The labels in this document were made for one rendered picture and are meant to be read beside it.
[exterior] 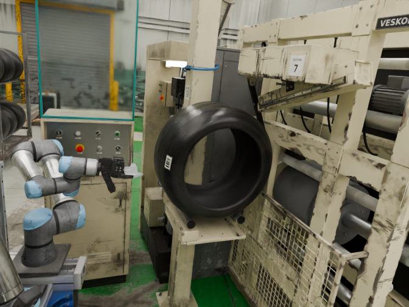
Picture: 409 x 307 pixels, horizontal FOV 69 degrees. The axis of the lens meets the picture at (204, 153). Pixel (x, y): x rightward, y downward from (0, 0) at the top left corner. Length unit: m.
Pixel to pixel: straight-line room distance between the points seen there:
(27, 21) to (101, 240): 9.49
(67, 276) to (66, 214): 0.29
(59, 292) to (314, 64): 1.50
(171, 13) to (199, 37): 8.99
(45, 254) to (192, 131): 0.88
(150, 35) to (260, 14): 3.79
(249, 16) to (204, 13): 9.47
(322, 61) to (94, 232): 1.78
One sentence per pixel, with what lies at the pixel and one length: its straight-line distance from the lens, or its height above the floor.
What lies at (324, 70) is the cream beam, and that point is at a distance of 1.32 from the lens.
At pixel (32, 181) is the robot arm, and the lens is 1.44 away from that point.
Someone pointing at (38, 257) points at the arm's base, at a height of 0.76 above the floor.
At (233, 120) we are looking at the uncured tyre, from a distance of 1.39.
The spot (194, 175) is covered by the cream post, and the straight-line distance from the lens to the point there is 1.82.
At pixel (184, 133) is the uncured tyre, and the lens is 1.34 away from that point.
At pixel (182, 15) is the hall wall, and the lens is 10.70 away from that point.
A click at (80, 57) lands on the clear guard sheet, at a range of 1.99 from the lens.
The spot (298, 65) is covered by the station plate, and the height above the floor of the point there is 1.70.
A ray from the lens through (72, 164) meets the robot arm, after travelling 1.39.
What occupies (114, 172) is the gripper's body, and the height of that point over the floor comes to 1.16.
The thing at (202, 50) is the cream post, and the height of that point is 1.75.
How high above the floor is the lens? 1.65
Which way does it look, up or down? 16 degrees down
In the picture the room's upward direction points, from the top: 6 degrees clockwise
